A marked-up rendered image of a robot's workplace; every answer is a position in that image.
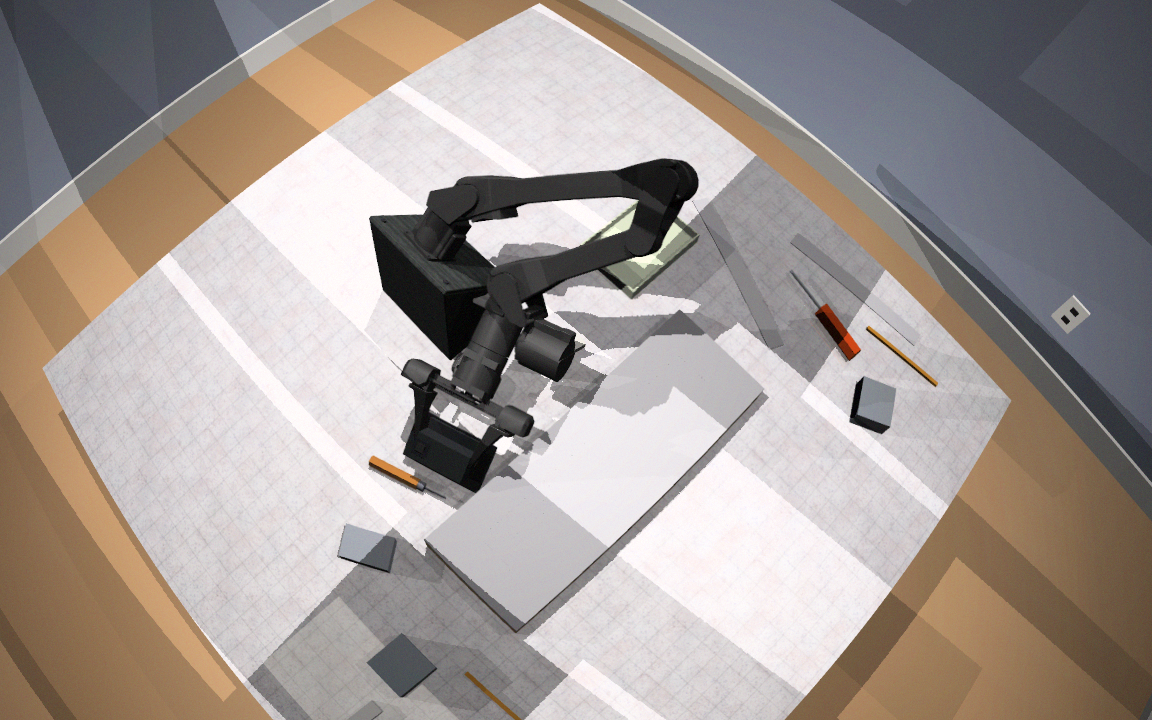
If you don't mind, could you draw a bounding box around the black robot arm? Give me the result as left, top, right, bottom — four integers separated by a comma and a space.
403, 158, 699, 382

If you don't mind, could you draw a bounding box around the white rectangular floor panel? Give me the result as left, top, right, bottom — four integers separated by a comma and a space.
424, 309, 764, 632

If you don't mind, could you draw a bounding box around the long thin orange-brown bar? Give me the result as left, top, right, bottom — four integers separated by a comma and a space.
464, 672, 522, 720
866, 326, 938, 386

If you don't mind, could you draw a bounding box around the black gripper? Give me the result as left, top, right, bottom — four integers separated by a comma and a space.
400, 340, 535, 469

